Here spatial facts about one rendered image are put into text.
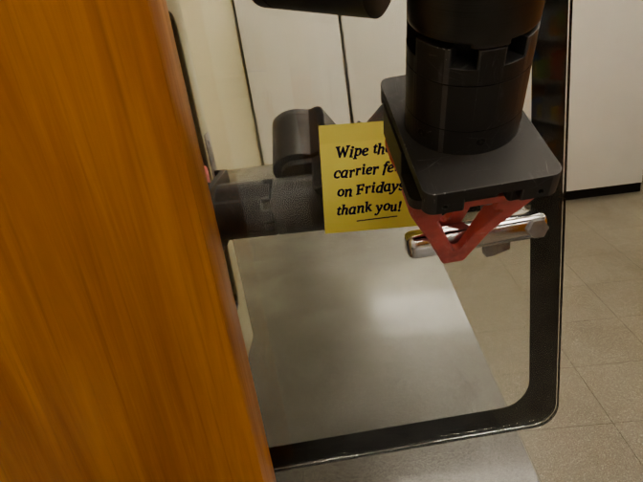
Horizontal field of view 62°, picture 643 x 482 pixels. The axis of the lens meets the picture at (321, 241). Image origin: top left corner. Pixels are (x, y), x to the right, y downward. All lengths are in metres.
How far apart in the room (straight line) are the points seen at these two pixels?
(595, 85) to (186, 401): 3.62
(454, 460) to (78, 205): 0.41
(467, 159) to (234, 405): 0.19
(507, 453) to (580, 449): 1.40
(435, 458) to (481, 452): 0.04
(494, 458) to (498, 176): 0.36
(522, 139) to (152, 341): 0.22
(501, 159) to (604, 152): 3.68
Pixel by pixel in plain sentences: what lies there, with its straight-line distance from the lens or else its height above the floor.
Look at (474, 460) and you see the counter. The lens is 0.56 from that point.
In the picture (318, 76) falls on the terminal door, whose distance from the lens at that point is 0.35.
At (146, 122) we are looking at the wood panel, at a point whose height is 1.30.
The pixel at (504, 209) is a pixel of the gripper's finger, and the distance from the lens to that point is 0.30.
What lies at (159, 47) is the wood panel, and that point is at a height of 1.34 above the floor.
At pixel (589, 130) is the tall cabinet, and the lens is 3.86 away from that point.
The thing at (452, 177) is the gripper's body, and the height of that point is 1.26.
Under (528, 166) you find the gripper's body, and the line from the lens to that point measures 0.26.
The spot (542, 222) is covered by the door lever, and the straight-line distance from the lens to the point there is 0.36.
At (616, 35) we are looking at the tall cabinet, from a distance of 3.83.
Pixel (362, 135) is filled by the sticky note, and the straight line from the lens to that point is 0.36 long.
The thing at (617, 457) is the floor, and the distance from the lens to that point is 1.96.
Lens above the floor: 1.34
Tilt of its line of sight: 22 degrees down
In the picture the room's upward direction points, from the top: 9 degrees counter-clockwise
